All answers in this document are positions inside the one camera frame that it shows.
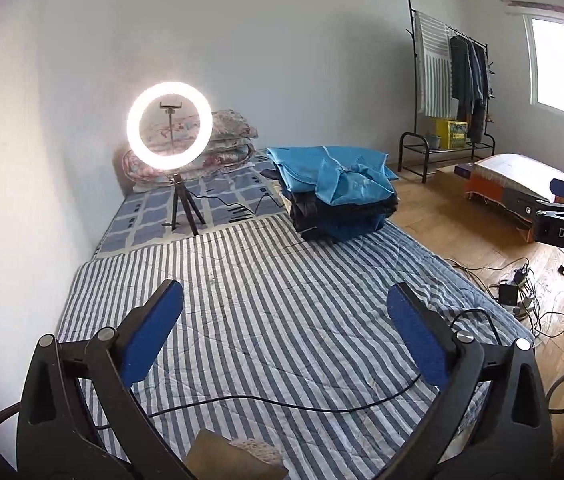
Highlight yellow box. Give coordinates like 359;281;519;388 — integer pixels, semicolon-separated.
434;118;468;150

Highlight black cable on bed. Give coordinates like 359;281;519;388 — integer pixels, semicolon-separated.
96;306;504;434

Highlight pile of dark clothes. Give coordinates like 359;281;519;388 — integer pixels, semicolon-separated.
282;188;398;242

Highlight power strip with cables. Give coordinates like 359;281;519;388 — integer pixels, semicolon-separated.
446;257;564;346

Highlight striped blue white quilt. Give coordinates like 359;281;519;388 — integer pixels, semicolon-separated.
58;214;528;479

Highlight blue work garment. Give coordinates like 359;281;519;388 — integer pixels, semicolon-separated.
267;145;398;206

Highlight black tripod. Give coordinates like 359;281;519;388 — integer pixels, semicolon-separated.
163;174;206;236

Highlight black clothes rack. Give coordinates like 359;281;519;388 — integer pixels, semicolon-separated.
398;0;496;184

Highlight dark hanging clothes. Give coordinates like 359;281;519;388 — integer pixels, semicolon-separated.
449;35;490;143

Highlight blue checked bed sheet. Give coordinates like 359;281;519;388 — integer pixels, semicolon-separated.
94;154;284;258

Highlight striped hanging cloth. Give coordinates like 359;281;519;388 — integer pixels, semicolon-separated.
413;11;454;119

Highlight orange low bed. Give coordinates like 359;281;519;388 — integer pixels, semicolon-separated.
453;153;564;243

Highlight ring light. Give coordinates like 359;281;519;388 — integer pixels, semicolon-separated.
124;79;215;172

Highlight floral folded blanket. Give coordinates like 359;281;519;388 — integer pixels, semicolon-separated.
121;110;258;191

